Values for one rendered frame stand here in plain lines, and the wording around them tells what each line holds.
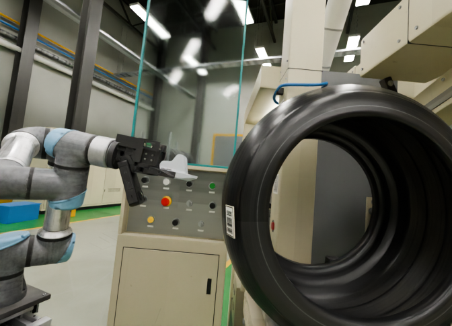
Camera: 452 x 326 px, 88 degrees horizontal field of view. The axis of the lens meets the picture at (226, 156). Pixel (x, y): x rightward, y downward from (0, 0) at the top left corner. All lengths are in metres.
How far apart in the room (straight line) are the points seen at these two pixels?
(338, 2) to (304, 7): 0.49
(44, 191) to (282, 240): 0.71
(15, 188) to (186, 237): 0.83
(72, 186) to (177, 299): 0.86
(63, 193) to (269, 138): 0.49
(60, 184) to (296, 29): 0.92
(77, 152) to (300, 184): 0.69
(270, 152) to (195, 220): 0.86
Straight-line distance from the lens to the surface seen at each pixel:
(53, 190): 0.68
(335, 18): 1.58
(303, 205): 0.90
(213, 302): 1.34
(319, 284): 0.85
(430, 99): 0.96
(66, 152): 0.66
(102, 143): 0.62
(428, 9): 0.84
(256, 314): 0.78
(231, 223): 0.48
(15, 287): 1.22
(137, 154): 0.58
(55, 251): 1.18
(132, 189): 0.60
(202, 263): 1.27
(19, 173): 0.68
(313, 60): 1.01
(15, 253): 1.18
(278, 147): 0.48
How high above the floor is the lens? 1.23
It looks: 5 degrees up
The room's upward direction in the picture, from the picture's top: 5 degrees clockwise
